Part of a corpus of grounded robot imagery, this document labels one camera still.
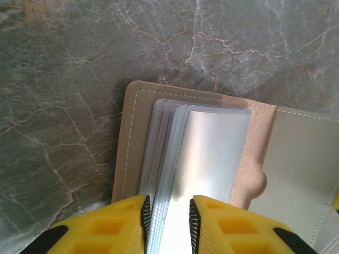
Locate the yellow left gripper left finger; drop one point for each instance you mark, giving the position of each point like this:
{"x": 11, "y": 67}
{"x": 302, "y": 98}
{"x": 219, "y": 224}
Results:
{"x": 106, "y": 227}

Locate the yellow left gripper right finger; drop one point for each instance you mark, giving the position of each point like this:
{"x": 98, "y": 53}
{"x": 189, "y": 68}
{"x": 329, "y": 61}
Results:
{"x": 233, "y": 227}

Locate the beige leather card holder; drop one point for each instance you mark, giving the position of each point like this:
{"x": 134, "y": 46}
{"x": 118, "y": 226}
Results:
{"x": 132, "y": 145}

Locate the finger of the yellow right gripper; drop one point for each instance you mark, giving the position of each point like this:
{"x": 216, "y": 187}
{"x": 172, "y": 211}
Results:
{"x": 336, "y": 201}

